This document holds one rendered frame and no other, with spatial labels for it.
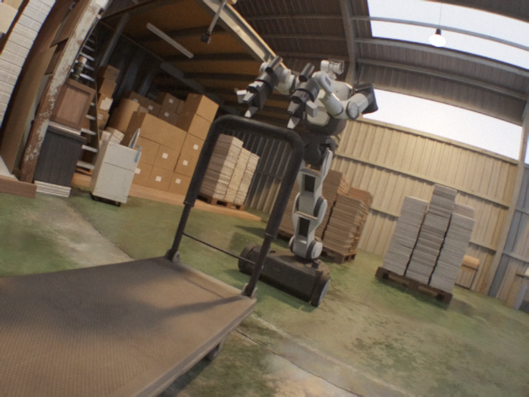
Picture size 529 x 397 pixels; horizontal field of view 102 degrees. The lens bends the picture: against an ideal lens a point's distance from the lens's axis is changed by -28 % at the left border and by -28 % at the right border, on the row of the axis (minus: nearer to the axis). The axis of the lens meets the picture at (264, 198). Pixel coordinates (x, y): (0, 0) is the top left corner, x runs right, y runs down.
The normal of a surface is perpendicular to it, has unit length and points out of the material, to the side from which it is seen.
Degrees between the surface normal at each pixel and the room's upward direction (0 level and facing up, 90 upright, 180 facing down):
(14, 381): 0
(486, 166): 90
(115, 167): 90
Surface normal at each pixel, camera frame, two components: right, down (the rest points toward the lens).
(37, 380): 0.33, -0.95
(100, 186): 0.62, 0.22
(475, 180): -0.47, -0.15
